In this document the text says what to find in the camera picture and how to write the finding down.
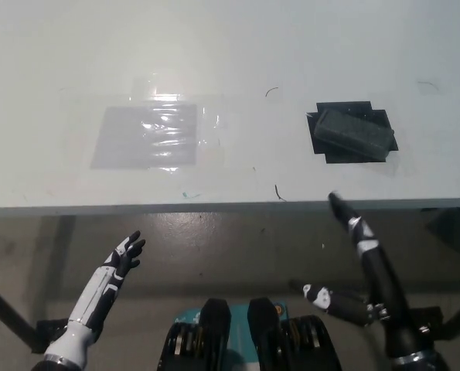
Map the clear plastic film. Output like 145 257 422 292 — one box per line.
127 75 230 175

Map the black tape marked spot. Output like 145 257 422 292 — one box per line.
305 100 400 165

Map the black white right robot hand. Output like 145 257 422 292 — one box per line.
289 190 440 362

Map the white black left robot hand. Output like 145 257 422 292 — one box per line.
43 230 146 366

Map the dark grey whiteboard eraser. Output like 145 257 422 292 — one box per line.
312 109 396 162

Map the black teal robot torso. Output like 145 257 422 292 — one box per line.
155 297 345 371

